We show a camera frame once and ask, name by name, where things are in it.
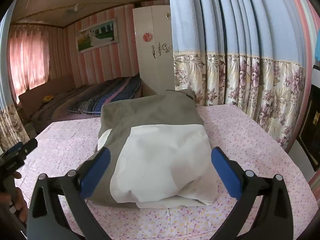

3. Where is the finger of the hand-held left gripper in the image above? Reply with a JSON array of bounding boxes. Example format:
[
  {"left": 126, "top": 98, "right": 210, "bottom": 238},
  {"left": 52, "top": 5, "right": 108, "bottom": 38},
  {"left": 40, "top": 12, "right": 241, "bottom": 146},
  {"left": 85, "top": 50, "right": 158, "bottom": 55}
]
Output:
[{"left": 4, "top": 138, "right": 38, "bottom": 160}]

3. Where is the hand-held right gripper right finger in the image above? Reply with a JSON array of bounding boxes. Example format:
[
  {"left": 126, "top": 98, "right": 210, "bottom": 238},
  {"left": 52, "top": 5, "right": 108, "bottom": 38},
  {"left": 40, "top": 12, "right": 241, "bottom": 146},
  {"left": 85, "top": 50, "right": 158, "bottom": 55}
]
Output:
[{"left": 211, "top": 147, "right": 293, "bottom": 240}]

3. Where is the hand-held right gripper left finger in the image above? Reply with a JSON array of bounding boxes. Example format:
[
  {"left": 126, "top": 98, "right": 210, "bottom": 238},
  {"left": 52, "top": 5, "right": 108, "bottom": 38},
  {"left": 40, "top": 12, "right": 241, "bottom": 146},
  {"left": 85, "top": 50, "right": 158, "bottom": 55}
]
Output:
[{"left": 26, "top": 147, "right": 114, "bottom": 240}]

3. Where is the olive and white jacket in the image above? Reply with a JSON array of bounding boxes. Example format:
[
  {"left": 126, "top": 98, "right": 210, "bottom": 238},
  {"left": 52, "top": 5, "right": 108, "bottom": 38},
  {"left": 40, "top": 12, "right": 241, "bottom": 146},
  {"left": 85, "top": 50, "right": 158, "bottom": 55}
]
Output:
[{"left": 85, "top": 89, "right": 218, "bottom": 209}]

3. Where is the person's left hand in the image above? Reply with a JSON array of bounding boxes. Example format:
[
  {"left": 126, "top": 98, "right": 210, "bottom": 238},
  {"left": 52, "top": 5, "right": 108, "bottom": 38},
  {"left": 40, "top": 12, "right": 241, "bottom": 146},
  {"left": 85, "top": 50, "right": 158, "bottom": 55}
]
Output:
[{"left": 0, "top": 171, "right": 28, "bottom": 224}]

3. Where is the narrow blue floral curtain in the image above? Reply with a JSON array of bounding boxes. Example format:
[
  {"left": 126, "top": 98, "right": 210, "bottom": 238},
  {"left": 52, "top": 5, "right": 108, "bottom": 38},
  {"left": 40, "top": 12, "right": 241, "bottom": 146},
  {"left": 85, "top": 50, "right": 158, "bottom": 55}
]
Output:
[{"left": 0, "top": 5, "right": 32, "bottom": 152}]

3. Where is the pink floral bedsheet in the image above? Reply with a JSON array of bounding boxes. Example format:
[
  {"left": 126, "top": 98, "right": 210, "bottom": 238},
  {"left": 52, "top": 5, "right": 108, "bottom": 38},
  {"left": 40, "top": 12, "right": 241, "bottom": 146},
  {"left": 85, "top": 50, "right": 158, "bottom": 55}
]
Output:
[{"left": 21, "top": 104, "right": 313, "bottom": 239}]

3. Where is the brown bed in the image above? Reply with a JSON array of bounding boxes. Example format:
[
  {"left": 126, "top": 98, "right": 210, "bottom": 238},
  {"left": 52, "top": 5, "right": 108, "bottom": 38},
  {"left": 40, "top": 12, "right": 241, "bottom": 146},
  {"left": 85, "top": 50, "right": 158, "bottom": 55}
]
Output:
[{"left": 19, "top": 74, "right": 142, "bottom": 133}]

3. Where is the striped blue pink blanket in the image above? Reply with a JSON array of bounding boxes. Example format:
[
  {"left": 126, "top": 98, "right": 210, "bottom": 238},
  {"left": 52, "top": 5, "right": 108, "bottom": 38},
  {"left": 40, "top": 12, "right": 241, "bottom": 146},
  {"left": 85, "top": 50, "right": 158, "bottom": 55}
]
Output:
[{"left": 67, "top": 75, "right": 142, "bottom": 117}]

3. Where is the pink curtain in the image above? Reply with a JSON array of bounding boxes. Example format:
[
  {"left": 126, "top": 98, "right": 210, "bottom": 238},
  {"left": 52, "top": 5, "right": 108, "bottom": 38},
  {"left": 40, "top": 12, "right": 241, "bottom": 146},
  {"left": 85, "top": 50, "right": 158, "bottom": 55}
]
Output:
[{"left": 9, "top": 26, "right": 50, "bottom": 104}]

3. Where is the dark cabinet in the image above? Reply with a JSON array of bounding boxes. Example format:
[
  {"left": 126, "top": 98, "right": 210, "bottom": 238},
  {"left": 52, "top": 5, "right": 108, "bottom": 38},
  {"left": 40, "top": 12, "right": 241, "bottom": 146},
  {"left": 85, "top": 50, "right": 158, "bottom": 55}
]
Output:
[{"left": 297, "top": 65, "right": 320, "bottom": 165}]

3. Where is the white wardrobe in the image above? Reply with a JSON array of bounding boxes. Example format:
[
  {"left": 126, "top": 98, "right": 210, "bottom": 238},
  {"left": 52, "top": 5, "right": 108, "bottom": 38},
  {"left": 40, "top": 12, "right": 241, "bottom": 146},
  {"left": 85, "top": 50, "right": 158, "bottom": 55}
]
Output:
[{"left": 132, "top": 5, "right": 174, "bottom": 98}]

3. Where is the wide blue floral curtain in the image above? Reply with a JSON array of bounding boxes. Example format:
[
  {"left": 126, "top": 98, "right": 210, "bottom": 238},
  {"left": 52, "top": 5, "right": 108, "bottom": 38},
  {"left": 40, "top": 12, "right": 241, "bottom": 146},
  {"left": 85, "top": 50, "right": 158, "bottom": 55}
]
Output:
[{"left": 168, "top": 0, "right": 309, "bottom": 153}]

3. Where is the framed wall picture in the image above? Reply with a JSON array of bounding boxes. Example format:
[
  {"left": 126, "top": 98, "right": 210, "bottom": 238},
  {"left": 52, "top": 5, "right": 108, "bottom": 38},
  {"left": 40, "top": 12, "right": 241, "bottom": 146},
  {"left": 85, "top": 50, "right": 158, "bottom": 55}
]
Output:
[{"left": 76, "top": 17, "right": 118, "bottom": 54}]

